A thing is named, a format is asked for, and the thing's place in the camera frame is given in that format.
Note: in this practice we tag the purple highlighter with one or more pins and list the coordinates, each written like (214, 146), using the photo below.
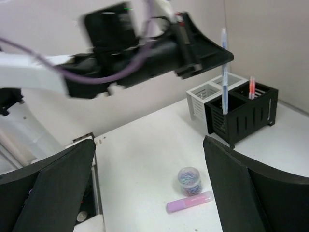
(188, 202)

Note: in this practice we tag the white slatted pen holder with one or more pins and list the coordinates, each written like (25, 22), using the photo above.
(198, 96)

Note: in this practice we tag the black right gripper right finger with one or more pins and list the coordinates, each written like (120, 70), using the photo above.
(252, 196)

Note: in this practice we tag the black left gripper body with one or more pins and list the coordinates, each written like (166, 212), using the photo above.
(173, 52)

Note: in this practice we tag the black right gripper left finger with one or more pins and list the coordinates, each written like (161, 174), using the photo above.
(46, 196)

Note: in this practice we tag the black slatted pen holder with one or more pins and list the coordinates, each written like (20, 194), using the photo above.
(244, 116)

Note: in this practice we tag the red pen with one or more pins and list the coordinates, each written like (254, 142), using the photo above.
(253, 89)
(250, 87)

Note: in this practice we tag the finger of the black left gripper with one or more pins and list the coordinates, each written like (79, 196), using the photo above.
(206, 54)

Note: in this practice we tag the blue pen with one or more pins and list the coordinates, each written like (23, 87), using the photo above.
(224, 76)

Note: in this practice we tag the paper clip tub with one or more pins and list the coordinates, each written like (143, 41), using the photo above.
(190, 181)

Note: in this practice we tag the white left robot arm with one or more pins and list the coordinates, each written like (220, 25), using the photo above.
(116, 52)

